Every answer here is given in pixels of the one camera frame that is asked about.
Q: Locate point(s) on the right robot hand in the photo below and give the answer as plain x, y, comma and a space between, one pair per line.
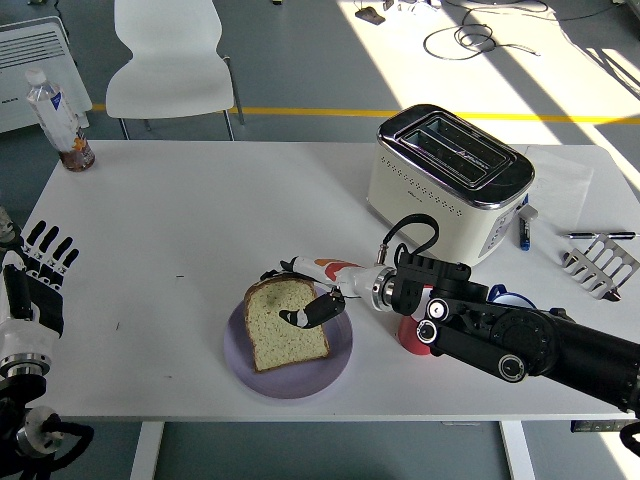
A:
345, 275

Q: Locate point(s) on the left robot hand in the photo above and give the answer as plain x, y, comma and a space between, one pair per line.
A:
42, 310

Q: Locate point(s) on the bread slice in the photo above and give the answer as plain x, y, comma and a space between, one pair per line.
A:
280, 335

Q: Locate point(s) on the purple plastic plate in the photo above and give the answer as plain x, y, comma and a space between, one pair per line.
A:
295, 382

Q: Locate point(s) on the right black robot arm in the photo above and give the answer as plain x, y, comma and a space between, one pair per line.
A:
525, 340

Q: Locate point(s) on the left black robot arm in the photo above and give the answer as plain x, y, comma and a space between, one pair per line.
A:
25, 425

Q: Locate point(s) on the red enamel mug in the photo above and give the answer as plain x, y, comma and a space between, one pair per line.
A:
412, 340

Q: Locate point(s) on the cream chrome toaster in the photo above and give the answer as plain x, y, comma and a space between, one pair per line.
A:
425, 220

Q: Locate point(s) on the yellow floor tape line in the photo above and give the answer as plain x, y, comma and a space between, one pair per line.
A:
325, 112

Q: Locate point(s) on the blue enamel mug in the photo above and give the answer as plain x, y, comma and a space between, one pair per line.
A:
515, 299

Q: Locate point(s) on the white table leg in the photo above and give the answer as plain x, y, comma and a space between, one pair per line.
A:
145, 450
517, 450

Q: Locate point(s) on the blue marker pen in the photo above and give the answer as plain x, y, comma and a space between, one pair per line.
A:
523, 232

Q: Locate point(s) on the clear plastic drink bottle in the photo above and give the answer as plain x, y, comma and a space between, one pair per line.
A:
57, 120

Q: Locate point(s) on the white paper sheet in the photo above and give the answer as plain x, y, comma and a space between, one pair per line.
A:
560, 185

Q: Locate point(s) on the black silver ballpoint pen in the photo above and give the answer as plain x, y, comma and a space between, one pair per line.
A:
595, 234

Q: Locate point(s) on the white panel heater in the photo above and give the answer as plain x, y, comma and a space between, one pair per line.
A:
30, 55

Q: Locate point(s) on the brown floor pedal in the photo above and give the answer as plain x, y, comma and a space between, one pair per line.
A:
370, 15

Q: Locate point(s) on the white plastic chair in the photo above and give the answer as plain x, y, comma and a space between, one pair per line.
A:
167, 75

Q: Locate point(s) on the metal toast rack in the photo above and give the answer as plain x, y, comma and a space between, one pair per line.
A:
622, 250

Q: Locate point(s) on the black table control panel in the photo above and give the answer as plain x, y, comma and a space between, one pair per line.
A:
600, 425

